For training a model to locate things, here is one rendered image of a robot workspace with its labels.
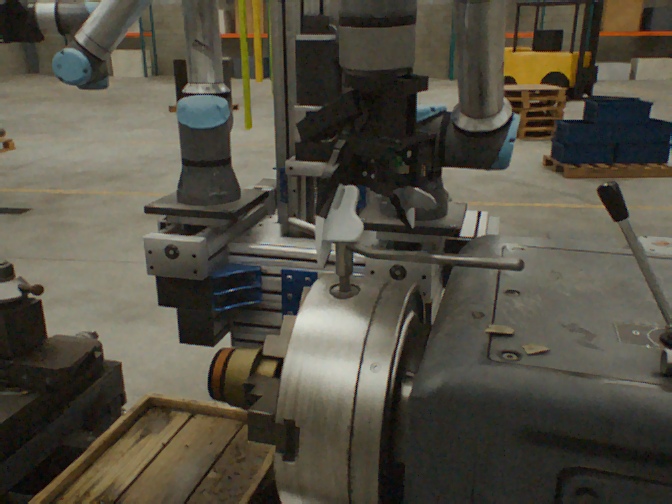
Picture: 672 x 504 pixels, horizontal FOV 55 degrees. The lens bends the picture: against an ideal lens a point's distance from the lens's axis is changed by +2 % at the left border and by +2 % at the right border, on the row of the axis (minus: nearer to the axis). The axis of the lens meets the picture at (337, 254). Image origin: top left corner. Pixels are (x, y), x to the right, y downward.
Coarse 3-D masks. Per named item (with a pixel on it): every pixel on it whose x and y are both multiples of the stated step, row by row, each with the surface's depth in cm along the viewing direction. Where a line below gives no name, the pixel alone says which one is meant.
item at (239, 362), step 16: (224, 352) 88; (240, 352) 87; (256, 352) 86; (224, 368) 86; (240, 368) 85; (256, 368) 86; (272, 368) 86; (208, 384) 86; (224, 384) 85; (240, 384) 85; (224, 400) 88; (240, 400) 85
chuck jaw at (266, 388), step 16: (256, 384) 82; (272, 384) 82; (256, 400) 79; (272, 400) 77; (256, 416) 74; (272, 416) 73; (256, 432) 74; (272, 432) 74; (288, 432) 71; (288, 448) 72
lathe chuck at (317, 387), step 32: (320, 288) 79; (320, 320) 74; (352, 320) 73; (288, 352) 72; (320, 352) 72; (352, 352) 71; (288, 384) 71; (320, 384) 70; (352, 384) 69; (288, 416) 71; (320, 416) 70; (352, 416) 69; (320, 448) 70; (288, 480) 72; (320, 480) 71
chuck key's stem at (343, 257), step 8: (336, 248) 75; (344, 248) 75; (336, 256) 76; (344, 256) 75; (352, 256) 76; (336, 264) 76; (344, 264) 76; (352, 264) 76; (336, 272) 77; (344, 272) 76; (352, 272) 77; (344, 280) 77; (344, 288) 77
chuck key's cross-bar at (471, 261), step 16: (288, 224) 82; (304, 224) 80; (368, 256) 72; (384, 256) 70; (400, 256) 68; (416, 256) 67; (432, 256) 65; (448, 256) 64; (464, 256) 62; (480, 256) 61; (496, 256) 60
